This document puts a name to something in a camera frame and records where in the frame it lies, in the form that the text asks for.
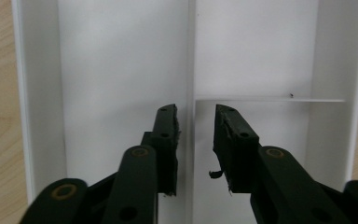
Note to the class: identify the white divided tray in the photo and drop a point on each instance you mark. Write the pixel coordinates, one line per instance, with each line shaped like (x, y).
(121, 62)

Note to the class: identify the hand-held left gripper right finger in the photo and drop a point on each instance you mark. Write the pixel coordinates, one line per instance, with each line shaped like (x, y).
(236, 149)

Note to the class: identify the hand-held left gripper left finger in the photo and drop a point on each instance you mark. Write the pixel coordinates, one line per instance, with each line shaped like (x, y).
(166, 146)

